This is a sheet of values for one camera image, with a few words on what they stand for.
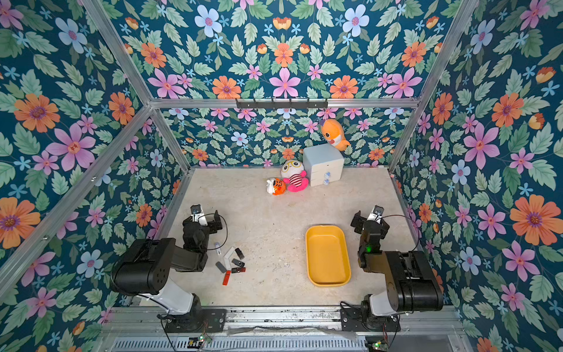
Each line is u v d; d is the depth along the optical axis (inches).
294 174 42.4
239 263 33.9
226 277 33.0
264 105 36.4
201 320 28.2
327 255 36.1
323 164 40.6
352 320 28.9
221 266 33.9
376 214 30.5
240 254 34.9
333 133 37.7
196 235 28.1
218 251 30.2
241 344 27.7
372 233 27.1
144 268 18.3
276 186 41.5
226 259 34.2
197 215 30.9
